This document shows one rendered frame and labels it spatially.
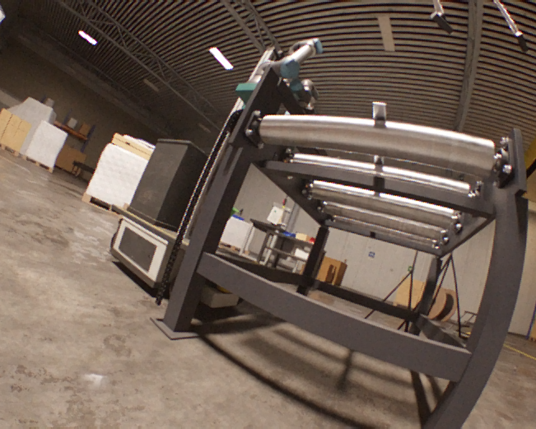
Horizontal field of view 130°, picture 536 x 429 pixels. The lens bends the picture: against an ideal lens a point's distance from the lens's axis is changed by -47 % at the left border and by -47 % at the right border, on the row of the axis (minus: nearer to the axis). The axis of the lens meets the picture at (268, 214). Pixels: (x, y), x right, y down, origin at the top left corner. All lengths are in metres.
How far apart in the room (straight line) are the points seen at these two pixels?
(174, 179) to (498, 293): 1.45
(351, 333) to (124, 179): 4.01
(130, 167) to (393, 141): 3.95
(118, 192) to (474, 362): 4.33
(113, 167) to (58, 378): 3.87
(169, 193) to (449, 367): 1.40
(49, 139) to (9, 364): 8.21
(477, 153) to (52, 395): 1.11
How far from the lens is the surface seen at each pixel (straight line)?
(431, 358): 0.63
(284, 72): 1.37
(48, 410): 0.54
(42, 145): 8.64
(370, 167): 0.99
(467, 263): 11.93
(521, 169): 0.73
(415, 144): 0.71
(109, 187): 4.23
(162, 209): 1.36
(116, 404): 0.58
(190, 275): 0.86
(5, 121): 8.65
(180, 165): 1.39
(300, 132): 0.80
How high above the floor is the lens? 0.43
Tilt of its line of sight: 8 degrees up
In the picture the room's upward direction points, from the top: 21 degrees clockwise
